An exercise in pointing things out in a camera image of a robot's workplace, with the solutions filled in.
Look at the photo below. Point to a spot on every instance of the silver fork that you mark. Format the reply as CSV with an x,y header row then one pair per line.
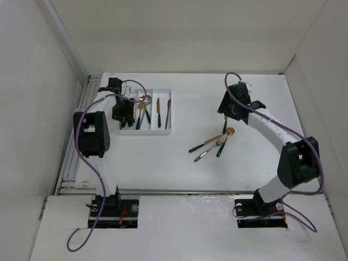
x,y
215,144

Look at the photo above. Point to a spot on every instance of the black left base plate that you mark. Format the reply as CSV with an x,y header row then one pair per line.
x,y
119,213

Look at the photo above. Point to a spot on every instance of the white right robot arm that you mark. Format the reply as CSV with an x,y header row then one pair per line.
x,y
299,160

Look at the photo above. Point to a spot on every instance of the white cutlery tray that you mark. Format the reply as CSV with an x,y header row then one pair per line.
x,y
148,123

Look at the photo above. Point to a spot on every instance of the copper knife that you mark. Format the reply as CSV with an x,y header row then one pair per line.
x,y
168,113

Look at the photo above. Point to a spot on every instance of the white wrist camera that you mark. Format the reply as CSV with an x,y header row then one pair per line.
x,y
248,84
127,90

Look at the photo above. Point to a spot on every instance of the aluminium rail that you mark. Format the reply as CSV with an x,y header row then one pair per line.
x,y
71,156

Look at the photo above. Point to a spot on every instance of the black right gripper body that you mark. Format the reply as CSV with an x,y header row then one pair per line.
x,y
227,106

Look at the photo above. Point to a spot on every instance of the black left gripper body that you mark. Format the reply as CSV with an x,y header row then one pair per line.
x,y
123,109

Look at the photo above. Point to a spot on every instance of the silver spoon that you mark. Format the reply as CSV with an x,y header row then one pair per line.
x,y
146,99

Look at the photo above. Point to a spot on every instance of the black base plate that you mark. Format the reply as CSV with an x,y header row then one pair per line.
x,y
119,213
261,217

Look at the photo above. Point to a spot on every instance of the gold knife green handle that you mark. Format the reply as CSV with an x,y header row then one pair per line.
x,y
225,125
205,143
158,113

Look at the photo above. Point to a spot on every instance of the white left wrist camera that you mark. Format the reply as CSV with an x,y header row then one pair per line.
x,y
127,90

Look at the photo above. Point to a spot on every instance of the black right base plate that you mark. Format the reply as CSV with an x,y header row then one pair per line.
x,y
261,217

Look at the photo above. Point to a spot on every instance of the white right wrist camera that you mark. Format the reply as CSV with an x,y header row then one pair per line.
x,y
248,84

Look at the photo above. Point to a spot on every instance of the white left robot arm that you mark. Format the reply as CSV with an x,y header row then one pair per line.
x,y
92,140

